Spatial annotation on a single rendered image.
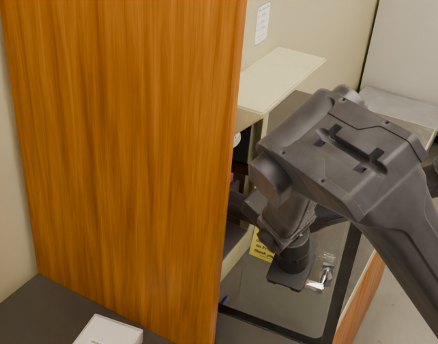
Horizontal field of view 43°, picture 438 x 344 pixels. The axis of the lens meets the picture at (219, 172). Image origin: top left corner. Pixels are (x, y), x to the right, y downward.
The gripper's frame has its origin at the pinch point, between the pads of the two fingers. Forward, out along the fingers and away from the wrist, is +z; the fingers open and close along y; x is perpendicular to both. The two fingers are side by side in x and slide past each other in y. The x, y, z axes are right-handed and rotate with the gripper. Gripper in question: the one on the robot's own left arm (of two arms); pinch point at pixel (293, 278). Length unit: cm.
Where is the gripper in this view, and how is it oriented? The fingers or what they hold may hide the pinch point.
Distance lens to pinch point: 108.9
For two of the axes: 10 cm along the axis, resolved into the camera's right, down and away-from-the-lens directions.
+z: 1.2, 5.5, 8.3
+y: -4.0, 7.9, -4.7
